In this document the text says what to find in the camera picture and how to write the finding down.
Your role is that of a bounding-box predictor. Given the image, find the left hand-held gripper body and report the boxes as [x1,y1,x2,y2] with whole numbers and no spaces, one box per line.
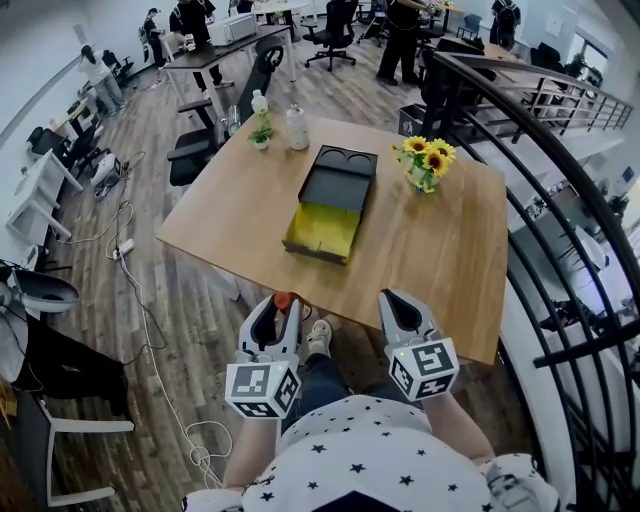
[224,343,303,420]

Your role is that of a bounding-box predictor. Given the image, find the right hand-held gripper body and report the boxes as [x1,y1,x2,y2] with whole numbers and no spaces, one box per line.
[387,333,460,403]

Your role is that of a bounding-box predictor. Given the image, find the black box with yellow tray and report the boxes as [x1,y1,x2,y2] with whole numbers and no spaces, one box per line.
[282,143,379,266]

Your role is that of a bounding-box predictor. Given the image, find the person's right forearm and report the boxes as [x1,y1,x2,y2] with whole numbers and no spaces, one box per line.
[422,392,496,464]

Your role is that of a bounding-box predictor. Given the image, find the person's left forearm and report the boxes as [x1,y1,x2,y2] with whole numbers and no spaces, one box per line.
[222,414,284,494]

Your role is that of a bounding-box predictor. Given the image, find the white box appliance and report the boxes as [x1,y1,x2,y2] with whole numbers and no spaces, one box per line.
[207,12,259,47]

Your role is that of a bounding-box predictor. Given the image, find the beige shoe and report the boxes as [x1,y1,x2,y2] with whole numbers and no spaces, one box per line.
[305,319,334,359]

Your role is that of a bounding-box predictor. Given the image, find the blue jeans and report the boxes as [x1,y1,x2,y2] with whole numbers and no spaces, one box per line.
[282,352,426,436]

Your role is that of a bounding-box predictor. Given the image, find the white star-print shirt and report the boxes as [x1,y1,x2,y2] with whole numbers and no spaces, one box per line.
[182,394,559,512]

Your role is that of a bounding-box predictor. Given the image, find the sunflower bouquet in vase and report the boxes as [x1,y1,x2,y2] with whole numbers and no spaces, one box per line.
[391,135,458,195]

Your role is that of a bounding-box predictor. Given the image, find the black stair railing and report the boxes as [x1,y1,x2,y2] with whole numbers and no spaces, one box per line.
[419,49,640,512]

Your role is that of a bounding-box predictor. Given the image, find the black office chair with headrest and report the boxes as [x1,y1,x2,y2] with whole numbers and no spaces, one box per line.
[167,35,286,187]

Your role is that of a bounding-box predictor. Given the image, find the small green potted plant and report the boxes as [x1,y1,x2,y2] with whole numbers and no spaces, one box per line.
[247,117,275,151]

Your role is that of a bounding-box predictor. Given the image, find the white patterned bottle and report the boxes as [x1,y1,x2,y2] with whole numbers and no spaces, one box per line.
[284,103,311,151]

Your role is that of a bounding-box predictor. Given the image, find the black trash bin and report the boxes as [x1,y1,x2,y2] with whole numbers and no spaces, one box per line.
[398,103,431,137]

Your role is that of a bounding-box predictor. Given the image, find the black and white machine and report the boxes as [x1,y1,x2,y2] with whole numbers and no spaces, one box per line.
[0,259,131,416]

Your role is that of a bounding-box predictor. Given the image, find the white floor device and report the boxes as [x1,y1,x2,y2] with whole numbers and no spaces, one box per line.
[89,152,124,201]

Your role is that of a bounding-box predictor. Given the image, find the blue chair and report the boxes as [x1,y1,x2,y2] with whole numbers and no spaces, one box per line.
[457,13,484,41]

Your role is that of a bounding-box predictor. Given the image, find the window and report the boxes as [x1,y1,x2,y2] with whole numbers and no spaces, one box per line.
[574,32,616,71]

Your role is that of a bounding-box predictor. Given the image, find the white metal frame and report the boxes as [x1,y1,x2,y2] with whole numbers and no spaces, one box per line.
[29,389,136,507]

